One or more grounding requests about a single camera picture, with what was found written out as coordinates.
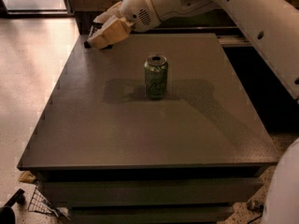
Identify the wire mesh basket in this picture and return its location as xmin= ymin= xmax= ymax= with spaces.
xmin=28 ymin=187 xmax=70 ymax=220

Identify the black rxbar chocolate wrapper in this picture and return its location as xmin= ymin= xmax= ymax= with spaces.
xmin=84 ymin=22 xmax=112 ymax=49

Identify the crumpled tan paper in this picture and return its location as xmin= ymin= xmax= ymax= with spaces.
xmin=18 ymin=171 xmax=36 ymax=184

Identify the power strip on floor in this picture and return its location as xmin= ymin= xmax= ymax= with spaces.
xmin=247 ymin=200 xmax=264 ymax=213

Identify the grey drawer cabinet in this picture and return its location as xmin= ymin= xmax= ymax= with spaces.
xmin=19 ymin=34 xmax=278 ymax=224

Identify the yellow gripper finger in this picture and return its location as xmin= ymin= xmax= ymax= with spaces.
xmin=93 ymin=2 xmax=121 ymax=24
xmin=87 ymin=16 xmax=132 ymax=49

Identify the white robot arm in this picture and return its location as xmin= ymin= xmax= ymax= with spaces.
xmin=86 ymin=0 xmax=299 ymax=100

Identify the green soda can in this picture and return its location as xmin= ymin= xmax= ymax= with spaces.
xmin=144 ymin=54 xmax=168 ymax=100

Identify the black object on floor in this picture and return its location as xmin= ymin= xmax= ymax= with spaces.
xmin=0 ymin=189 xmax=25 ymax=224

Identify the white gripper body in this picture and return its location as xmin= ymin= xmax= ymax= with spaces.
xmin=121 ymin=0 xmax=161 ymax=33

